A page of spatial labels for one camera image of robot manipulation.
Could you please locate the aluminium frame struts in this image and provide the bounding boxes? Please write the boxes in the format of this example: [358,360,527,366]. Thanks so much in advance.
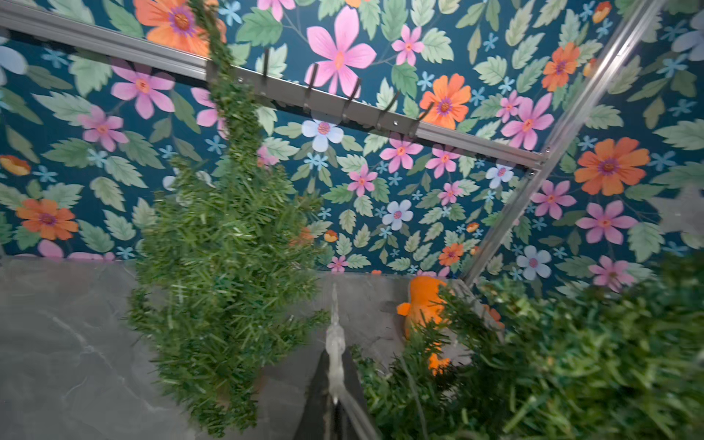
[1,1,666,285]

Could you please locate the black coat hook rail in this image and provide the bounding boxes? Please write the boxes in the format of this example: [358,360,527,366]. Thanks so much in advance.
[229,64,435,142]

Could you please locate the green christmas tree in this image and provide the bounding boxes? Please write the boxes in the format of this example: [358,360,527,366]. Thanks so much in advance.
[354,253,703,439]
[129,1,329,438]

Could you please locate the clear string light wire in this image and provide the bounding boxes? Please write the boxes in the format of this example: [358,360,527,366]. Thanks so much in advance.
[323,282,381,440]

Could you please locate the orange plush toy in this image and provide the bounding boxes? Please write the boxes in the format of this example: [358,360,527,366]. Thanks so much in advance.
[396,275,451,376]

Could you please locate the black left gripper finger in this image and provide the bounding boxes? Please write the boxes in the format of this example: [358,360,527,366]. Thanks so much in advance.
[293,349,380,440]

